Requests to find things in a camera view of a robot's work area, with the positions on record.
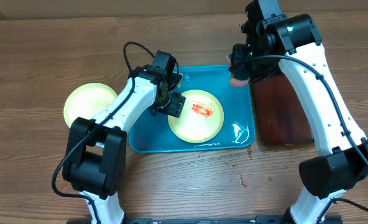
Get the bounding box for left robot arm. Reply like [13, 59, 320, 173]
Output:
[56, 51, 185, 223]

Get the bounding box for teal plastic tray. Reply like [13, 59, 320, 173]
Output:
[129, 64, 255, 153]

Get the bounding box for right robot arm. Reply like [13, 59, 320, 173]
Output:
[229, 0, 368, 224]

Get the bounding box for yellow-green plate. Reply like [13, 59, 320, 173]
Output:
[63, 83, 117, 128]
[168, 90, 224, 143]

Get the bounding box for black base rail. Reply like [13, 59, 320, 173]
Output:
[66, 215, 343, 224]

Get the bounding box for black tray with red water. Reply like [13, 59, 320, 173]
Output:
[252, 73, 313, 146]

